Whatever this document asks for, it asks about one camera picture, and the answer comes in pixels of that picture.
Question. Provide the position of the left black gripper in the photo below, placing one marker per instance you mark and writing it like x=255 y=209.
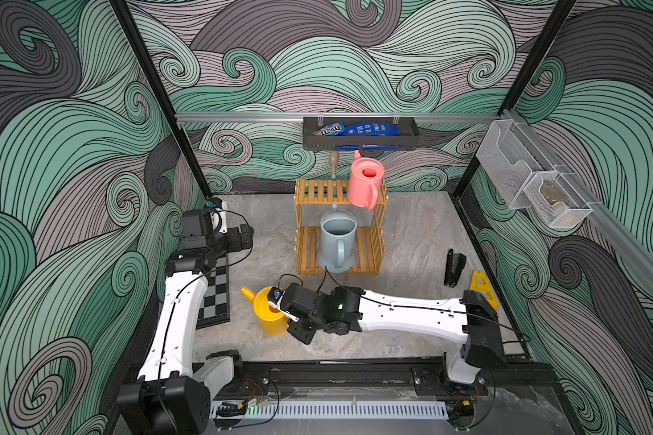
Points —
x=244 y=238

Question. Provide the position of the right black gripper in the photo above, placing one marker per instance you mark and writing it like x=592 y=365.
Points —
x=305 y=327

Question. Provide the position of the yellow watering can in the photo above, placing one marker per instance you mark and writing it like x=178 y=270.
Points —
x=271 y=321

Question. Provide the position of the light blue watering can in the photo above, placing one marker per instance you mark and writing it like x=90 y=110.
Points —
x=337 y=241

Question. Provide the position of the wooden two-tier shelf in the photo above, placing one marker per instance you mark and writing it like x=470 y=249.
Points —
x=369 y=246

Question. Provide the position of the pink watering can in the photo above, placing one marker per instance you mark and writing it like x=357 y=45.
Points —
x=365 y=180

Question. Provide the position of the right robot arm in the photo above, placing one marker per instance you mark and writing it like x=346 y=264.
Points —
x=470 y=323

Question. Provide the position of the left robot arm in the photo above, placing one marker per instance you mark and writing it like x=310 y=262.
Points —
x=169 y=396

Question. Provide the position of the black and white checkerboard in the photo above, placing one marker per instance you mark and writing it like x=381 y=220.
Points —
x=215 y=307

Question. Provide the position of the black stapler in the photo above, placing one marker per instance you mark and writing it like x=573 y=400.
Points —
x=454 y=267

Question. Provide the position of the M&M candy bag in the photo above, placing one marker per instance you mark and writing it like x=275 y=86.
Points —
x=334 y=129

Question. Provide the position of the yellow triangular stand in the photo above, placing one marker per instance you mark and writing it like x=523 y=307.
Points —
x=481 y=284

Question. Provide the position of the blue snack bag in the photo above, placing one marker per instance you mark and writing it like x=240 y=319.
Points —
x=371 y=130

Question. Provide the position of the small clear plastic bin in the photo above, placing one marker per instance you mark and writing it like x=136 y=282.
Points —
x=550 y=195

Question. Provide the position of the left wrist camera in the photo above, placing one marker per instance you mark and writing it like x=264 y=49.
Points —
x=217 y=207

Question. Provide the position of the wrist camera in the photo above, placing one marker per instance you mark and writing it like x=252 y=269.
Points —
x=217 y=207
x=274 y=300

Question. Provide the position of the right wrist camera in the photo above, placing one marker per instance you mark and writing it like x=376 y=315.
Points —
x=274 y=300

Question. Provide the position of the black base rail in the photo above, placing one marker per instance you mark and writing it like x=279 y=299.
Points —
x=425 y=375

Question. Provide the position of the white slotted cable duct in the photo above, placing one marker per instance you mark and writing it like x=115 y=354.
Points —
x=348 y=409

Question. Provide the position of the black wall basket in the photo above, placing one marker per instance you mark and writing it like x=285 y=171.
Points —
x=407 y=140

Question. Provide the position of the aluminium wall rail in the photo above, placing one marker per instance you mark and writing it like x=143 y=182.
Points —
x=297 y=117

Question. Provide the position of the clear plastic wall bin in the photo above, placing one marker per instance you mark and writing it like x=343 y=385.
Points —
x=508 y=162

